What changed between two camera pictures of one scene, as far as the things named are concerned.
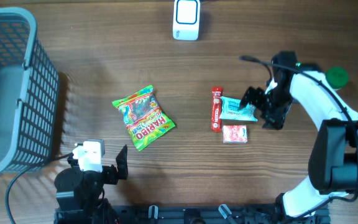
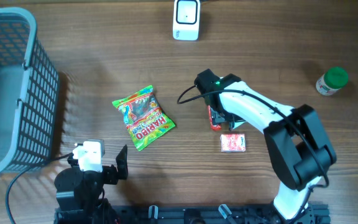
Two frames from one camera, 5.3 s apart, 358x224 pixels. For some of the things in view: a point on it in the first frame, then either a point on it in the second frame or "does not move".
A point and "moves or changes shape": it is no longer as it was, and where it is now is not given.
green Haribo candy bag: (144, 117) does not move
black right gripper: (276, 117) to (217, 117)
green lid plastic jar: (337, 77) does not move
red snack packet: (235, 134) moves or changes shape
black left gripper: (112, 176) does not move
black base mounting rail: (190, 214) does not move
